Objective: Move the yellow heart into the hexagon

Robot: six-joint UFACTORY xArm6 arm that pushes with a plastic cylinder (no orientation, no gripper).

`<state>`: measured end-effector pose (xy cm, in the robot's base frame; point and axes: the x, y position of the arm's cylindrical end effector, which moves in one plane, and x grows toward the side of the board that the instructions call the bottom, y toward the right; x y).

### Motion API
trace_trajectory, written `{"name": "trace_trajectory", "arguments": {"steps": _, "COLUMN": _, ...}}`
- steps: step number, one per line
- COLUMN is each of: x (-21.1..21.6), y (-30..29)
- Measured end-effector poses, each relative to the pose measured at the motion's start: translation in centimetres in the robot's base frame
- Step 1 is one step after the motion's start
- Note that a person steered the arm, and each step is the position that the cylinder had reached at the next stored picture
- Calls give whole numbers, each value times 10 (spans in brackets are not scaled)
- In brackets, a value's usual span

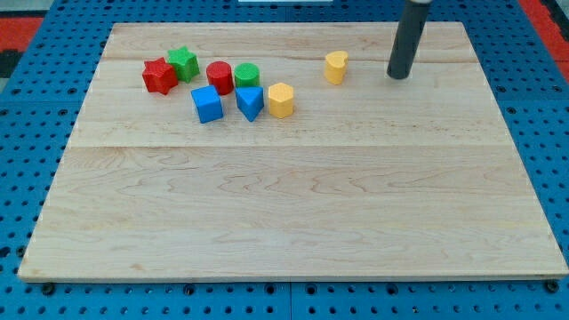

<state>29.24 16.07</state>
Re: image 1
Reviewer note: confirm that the green star block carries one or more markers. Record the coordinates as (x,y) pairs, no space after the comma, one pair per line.
(185,63)

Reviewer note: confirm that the red cylinder block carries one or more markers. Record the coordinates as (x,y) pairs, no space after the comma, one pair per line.
(220,76)

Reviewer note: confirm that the yellow heart block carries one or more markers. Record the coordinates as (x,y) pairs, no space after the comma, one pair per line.
(336,64)

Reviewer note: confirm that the blue cube block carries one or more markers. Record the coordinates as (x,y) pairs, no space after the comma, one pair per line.
(208,104)

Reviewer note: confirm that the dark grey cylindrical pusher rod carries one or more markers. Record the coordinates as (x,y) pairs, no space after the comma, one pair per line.
(409,31)

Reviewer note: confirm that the yellow hexagon block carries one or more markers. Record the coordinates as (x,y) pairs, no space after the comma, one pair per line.
(281,100)

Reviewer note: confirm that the blue triangle block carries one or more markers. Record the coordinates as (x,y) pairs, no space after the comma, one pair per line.
(250,101)

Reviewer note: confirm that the light wooden board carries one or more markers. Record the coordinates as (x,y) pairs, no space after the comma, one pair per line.
(374,179)

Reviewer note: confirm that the green cylinder block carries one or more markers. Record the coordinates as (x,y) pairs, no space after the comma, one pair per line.
(247,75)

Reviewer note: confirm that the red star block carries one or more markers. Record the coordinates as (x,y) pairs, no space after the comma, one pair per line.
(159,76)

